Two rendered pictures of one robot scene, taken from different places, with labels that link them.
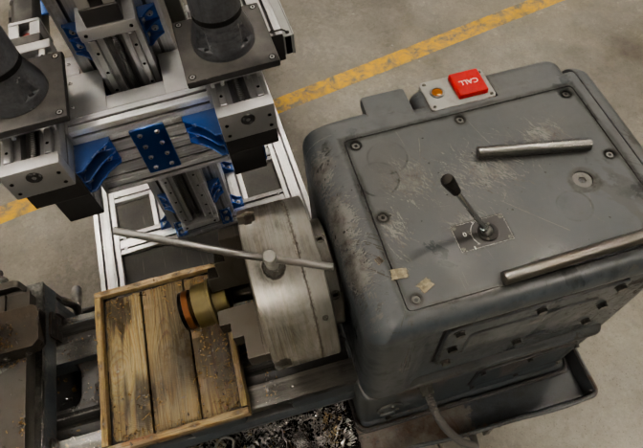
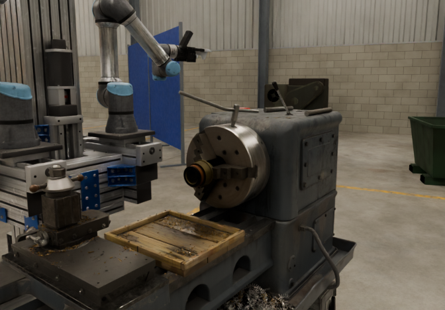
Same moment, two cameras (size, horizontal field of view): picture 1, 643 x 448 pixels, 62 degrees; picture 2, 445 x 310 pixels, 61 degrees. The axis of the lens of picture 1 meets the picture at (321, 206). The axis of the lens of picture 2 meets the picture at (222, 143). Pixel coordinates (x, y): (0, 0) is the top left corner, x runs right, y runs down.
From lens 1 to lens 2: 138 cm
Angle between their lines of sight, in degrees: 59
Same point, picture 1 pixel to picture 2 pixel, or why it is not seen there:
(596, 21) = not seen: hidden behind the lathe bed
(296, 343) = (257, 154)
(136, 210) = not seen: outside the picture
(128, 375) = (161, 249)
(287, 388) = (249, 230)
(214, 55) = (126, 128)
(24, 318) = (89, 212)
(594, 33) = not seen: hidden behind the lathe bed
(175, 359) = (182, 237)
